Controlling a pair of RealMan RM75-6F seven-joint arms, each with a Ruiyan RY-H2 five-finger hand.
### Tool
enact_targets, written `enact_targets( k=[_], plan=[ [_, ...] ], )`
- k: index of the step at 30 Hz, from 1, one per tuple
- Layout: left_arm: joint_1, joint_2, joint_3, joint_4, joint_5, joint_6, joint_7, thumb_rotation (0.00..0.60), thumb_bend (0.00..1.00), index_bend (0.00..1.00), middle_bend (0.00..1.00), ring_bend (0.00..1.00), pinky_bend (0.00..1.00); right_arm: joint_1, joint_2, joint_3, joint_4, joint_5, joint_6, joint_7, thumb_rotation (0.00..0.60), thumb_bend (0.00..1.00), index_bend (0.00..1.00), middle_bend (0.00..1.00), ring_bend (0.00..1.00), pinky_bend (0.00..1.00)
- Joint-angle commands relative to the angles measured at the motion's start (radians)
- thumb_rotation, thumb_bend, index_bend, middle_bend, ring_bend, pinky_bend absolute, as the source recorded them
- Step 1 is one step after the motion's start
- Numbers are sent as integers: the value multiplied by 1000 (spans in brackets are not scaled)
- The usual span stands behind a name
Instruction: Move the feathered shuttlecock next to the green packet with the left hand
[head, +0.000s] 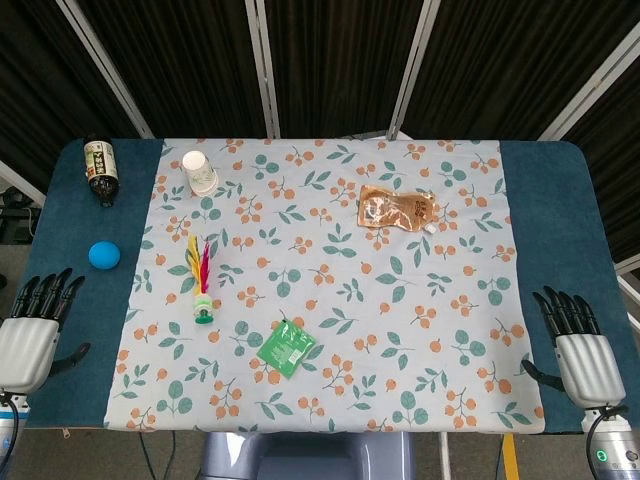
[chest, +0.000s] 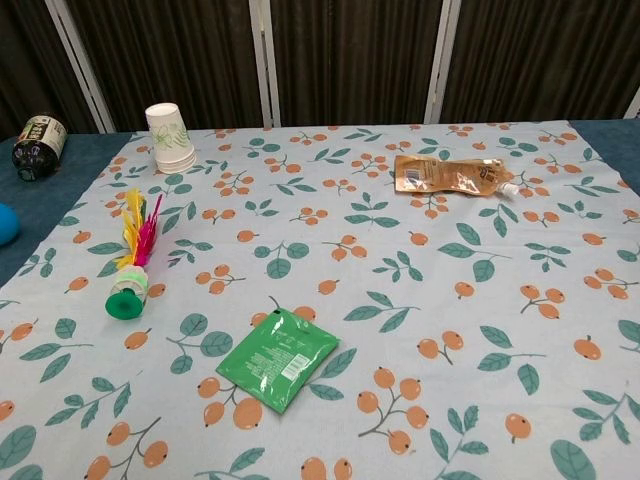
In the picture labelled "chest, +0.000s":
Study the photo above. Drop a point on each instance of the colourful toy with ring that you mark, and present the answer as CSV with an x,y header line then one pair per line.
x,y
122,302

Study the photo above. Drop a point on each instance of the floral tablecloth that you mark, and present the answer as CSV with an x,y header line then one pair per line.
x,y
350,300

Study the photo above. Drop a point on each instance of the blue ball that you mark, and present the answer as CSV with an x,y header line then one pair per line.
x,y
6,225

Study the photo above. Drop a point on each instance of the green foil sachet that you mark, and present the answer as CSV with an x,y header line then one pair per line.
x,y
275,360

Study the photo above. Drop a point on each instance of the brown spout pouch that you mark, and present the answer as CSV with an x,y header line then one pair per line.
x,y
440,175

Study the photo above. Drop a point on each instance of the white paper cup leaf print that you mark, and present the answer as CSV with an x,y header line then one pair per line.
x,y
167,135

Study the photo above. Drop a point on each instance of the dark folding screen white frames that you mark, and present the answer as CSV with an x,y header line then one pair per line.
x,y
350,50

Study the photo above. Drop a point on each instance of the dark glass bottle with label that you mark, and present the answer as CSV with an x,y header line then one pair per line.
x,y
42,140

